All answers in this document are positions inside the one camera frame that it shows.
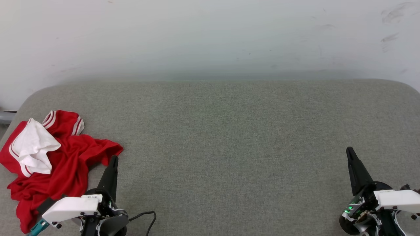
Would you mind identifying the grey metal pipe frame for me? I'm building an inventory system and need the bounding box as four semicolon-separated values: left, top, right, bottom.
0;111;17;124

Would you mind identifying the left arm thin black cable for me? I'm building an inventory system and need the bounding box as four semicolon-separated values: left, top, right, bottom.
129;211;157;236

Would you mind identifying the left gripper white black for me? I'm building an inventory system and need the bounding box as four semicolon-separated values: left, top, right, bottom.
42;155;130;236

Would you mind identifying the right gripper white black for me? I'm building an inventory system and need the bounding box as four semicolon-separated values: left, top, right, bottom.
339;147;420;236

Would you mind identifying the red and white shirt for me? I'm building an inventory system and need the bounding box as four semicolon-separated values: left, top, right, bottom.
0;110;124;234

